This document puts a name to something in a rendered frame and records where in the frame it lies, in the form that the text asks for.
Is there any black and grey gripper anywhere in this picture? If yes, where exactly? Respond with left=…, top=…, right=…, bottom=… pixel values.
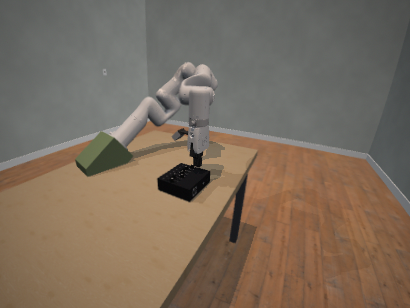
left=187, top=125, right=209, bottom=167

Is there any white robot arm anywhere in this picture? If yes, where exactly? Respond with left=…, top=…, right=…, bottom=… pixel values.
left=108, top=62, right=218, bottom=150

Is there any black lighting desk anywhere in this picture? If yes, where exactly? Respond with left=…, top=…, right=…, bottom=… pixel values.
left=157, top=163, right=210, bottom=202

